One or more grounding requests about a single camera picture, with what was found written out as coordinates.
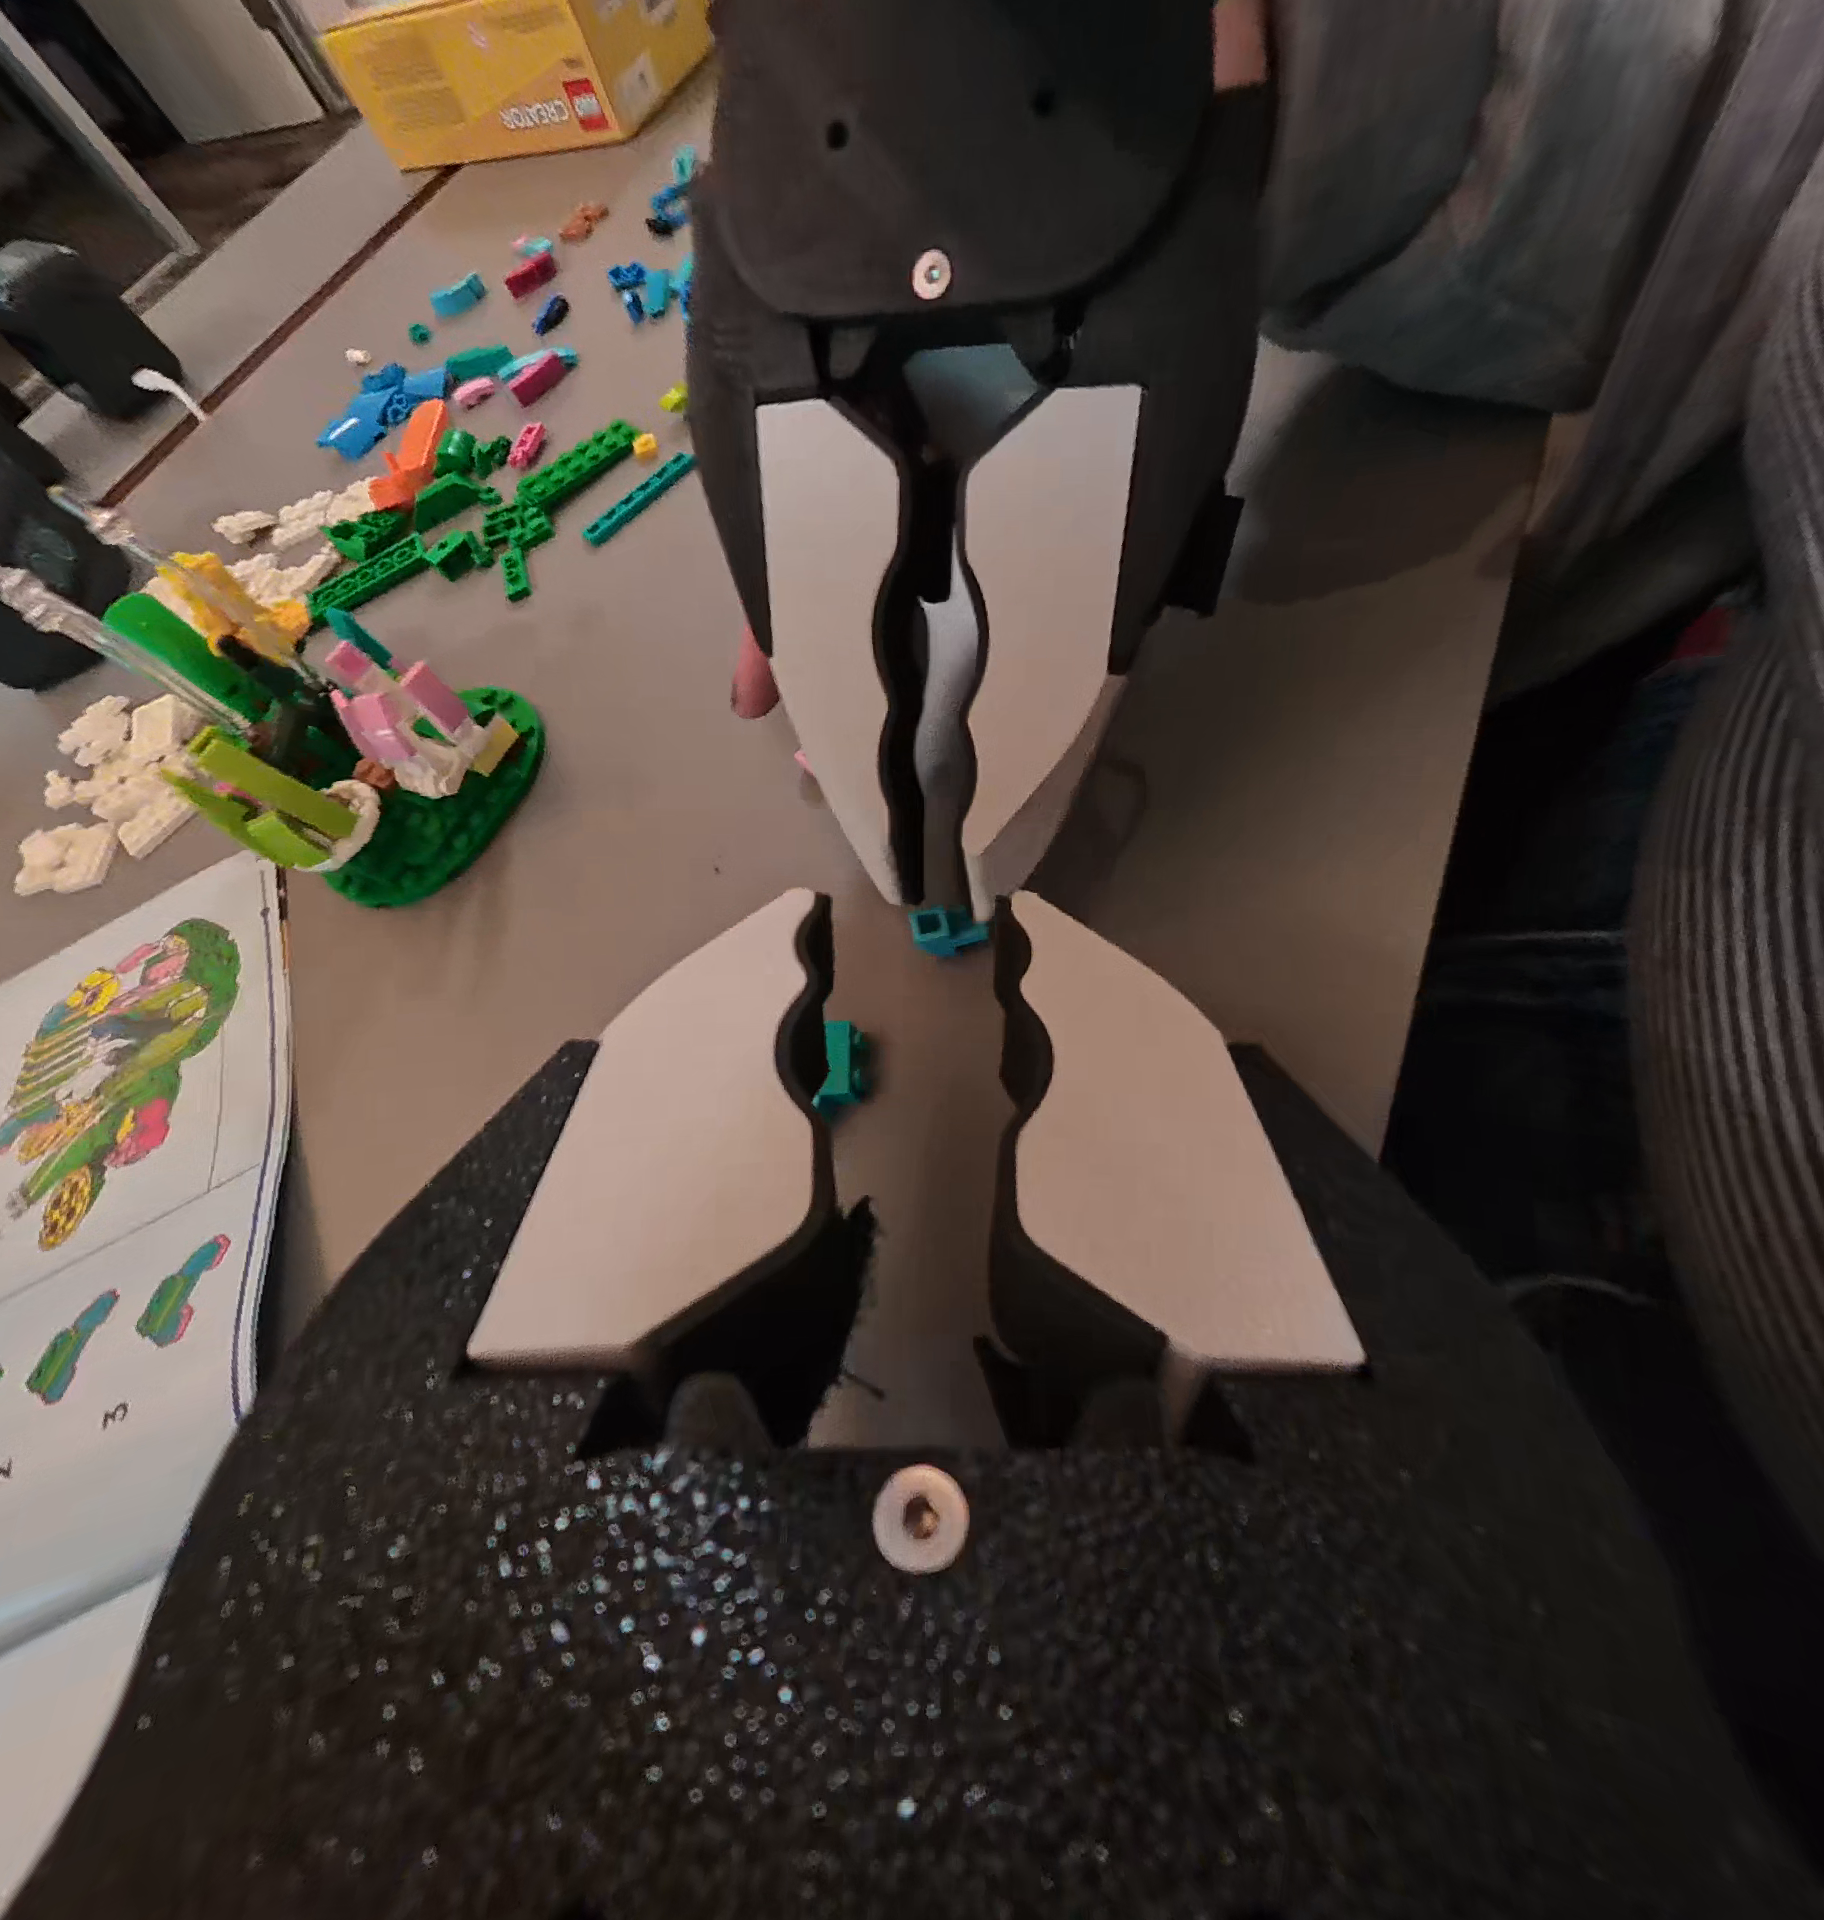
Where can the pile of green bricks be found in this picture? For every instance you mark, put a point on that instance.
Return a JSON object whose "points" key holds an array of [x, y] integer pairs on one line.
{"points": [[551, 480]]}

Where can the white cabinet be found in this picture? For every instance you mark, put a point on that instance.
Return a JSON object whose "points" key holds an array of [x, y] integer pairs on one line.
{"points": [[206, 60]]}

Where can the black device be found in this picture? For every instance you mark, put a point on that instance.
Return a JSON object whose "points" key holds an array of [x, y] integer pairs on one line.
{"points": [[10, 585], [71, 330]]}

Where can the pile of white bricks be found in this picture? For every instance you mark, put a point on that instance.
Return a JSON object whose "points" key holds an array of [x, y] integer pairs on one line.
{"points": [[102, 781]]}

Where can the teal long plate brick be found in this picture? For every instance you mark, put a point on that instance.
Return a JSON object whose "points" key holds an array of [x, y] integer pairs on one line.
{"points": [[640, 497]]}

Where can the person's right hand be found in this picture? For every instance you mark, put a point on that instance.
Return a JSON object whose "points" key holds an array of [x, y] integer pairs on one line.
{"points": [[756, 681]]}

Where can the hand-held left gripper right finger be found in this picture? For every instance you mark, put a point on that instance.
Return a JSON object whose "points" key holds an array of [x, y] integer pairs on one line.
{"points": [[1166, 1185]]}

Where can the teal blue brick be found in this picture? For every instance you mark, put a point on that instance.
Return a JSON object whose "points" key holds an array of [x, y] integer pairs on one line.
{"points": [[941, 932]]}

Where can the pile of mixed coloured bricks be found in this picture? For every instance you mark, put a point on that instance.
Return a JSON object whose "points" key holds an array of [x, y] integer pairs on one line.
{"points": [[386, 397]]}

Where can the brick instruction booklet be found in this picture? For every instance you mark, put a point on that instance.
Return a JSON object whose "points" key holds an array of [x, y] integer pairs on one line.
{"points": [[117, 1171]]}

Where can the brick flower model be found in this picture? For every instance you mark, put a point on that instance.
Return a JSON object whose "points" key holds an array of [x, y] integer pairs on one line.
{"points": [[447, 840]]}

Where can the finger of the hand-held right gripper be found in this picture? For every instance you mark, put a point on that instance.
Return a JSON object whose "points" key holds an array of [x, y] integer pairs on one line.
{"points": [[1055, 601], [830, 601]]}

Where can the orange brick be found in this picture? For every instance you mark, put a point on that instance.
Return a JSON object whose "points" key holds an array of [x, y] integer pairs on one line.
{"points": [[409, 450]]}

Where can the person's right forearm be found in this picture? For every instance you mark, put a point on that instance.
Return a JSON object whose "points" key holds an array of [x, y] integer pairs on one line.
{"points": [[1451, 180]]}

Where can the teal green brick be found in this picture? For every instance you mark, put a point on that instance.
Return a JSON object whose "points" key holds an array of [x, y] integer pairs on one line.
{"points": [[844, 1056]]}

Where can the yellow cardboard box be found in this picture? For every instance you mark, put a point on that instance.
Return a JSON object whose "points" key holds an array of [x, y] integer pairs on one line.
{"points": [[522, 75]]}

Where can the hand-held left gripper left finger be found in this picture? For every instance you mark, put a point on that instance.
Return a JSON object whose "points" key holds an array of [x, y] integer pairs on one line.
{"points": [[672, 1155]]}

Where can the grey striped sweater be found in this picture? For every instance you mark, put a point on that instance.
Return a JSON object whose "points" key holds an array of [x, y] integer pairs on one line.
{"points": [[1782, 900]]}

